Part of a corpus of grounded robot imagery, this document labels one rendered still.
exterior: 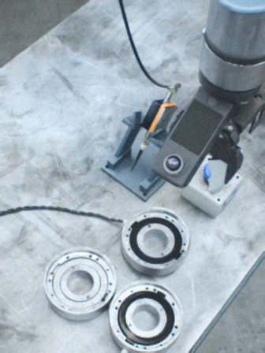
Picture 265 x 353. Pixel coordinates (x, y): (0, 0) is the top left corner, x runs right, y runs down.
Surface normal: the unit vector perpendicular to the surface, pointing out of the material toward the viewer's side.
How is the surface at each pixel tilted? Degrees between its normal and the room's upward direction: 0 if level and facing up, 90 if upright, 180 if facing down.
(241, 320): 0
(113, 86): 0
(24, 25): 0
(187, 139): 32
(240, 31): 90
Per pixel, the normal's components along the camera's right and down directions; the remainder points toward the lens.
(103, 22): 0.04, -0.55
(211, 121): -0.25, -0.11
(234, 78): -0.21, 0.81
